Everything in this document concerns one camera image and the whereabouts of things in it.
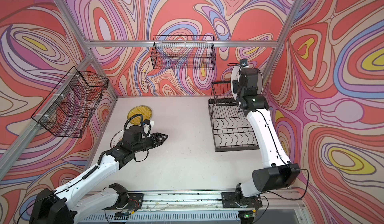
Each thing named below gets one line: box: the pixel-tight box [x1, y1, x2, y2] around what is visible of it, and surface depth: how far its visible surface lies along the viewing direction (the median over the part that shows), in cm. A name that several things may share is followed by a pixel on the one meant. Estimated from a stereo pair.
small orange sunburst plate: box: [110, 129, 125, 149], surface depth 97 cm
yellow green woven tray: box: [127, 105, 152, 125], surface depth 111 cm
